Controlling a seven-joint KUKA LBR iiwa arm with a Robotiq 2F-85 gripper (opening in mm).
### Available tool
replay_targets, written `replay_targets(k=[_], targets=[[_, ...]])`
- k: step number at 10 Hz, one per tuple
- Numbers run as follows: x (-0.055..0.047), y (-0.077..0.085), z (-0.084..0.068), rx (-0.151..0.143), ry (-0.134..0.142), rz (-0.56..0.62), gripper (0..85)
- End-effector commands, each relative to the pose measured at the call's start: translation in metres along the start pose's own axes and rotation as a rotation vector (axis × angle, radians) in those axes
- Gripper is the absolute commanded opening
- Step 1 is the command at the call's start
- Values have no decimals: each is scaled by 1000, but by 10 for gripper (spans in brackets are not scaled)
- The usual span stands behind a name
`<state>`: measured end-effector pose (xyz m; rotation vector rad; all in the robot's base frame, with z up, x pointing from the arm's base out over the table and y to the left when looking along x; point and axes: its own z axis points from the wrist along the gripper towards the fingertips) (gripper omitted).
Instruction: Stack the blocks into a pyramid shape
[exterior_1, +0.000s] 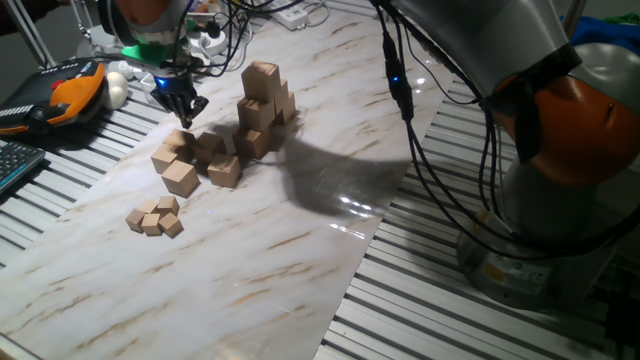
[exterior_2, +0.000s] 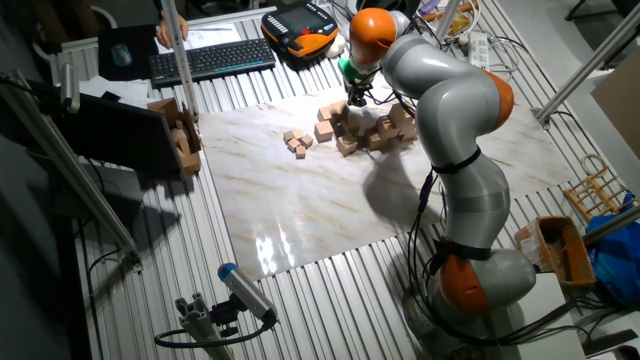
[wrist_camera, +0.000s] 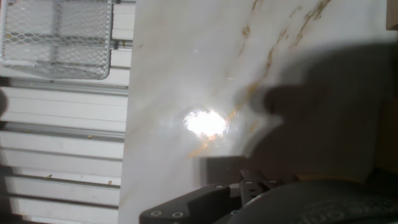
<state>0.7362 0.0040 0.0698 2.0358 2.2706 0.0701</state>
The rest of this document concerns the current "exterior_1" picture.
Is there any clear plastic cup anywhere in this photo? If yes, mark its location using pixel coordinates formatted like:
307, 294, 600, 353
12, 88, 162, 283
138, 72, 161, 106

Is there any medium wooden cube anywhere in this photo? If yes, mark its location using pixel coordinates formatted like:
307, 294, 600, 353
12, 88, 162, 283
150, 144, 182, 175
207, 153, 242, 189
162, 128, 197, 154
160, 159, 201, 199
193, 131, 228, 165

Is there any aluminium frame post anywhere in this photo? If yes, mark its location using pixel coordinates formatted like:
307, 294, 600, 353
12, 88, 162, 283
218, 0, 239, 29

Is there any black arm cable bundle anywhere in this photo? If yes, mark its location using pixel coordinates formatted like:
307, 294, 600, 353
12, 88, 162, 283
169, 0, 640, 264

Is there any white plastic bottle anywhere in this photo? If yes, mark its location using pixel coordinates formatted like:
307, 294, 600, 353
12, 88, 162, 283
106, 59, 146, 81

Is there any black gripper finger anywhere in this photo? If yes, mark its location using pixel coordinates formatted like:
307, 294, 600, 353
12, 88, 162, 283
169, 102, 195, 130
187, 94, 210, 119

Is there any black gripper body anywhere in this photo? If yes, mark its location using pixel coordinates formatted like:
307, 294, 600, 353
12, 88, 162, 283
149, 72, 199, 114

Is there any black cable connector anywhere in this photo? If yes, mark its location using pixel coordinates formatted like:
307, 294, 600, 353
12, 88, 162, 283
382, 29, 415, 122

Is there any grey metal bar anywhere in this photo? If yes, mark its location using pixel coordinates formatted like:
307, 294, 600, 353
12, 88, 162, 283
5, 0, 56, 69

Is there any white power adapter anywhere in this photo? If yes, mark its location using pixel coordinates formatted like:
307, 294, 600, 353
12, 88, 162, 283
192, 29, 229, 57

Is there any marble pattern mat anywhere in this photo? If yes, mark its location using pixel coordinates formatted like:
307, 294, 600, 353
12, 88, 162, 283
0, 4, 466, 360

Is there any white egg shaped object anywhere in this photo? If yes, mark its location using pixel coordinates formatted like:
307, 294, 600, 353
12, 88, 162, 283
102, 71, 130, 112

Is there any black computer keyboard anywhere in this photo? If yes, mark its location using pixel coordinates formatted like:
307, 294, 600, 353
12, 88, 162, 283
0, 141, 48, 196

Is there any white power strip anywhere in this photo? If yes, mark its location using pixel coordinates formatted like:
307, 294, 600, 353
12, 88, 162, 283
269, 2, 310, 30

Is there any green cloth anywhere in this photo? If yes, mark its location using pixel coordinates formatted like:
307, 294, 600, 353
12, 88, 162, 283
602, 12, 640, 26

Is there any blue bag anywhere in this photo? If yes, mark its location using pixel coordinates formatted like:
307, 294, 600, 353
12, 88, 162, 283
569, 15, 640, 51

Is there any large wooden cube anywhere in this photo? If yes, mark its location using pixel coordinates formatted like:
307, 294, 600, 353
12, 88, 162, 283
272, 78, 291, 116
236, 94, 277, 133
276, 91, 298, 127
231, 124, 272, 160
242, 60, 282, 102

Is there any green wrist mount flange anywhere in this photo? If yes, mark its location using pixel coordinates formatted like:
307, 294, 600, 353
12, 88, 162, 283
121, 19, 199, 66

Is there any orange black teach pendant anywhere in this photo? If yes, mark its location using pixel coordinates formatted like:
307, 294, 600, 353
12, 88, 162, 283
0, 58, 108, 137

